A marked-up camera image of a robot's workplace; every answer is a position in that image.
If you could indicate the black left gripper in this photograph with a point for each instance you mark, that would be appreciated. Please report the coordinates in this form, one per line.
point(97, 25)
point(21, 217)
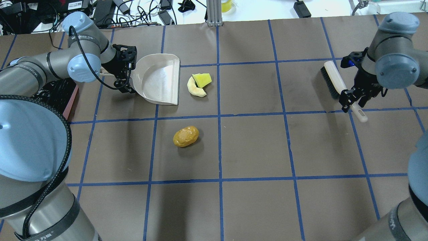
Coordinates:
point(117, 66)

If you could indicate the white plastic dustpan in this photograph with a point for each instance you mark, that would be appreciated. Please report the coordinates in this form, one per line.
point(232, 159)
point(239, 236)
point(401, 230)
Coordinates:
point(155, 78)

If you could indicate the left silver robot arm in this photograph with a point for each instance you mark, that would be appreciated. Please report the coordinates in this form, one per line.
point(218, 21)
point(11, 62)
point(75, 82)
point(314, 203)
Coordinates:
point(36, 139)

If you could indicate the yellow green sponge piece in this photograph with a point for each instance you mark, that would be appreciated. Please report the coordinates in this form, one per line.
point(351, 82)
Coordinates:
point(202, 79)

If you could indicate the white brush with black bristles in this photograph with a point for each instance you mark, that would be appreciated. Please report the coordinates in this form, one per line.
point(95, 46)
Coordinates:
point(336, 84)

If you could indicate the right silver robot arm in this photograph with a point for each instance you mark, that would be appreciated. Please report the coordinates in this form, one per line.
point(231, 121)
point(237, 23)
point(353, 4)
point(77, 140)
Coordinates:
point(391, 62)

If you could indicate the black lined trash bin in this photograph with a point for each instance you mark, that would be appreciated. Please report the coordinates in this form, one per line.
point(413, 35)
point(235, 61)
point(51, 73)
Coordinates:
point(59, 94)

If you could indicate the yellow toy potato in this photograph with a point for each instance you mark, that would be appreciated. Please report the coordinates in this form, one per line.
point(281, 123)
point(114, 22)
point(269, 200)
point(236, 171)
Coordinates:
point(186, 136)

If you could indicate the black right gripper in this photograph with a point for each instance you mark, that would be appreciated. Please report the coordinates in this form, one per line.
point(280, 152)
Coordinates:
point(365, 81)

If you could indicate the aluminium frame post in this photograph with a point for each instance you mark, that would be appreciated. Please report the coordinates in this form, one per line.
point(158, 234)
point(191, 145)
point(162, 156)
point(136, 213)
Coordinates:
point(214, 13)

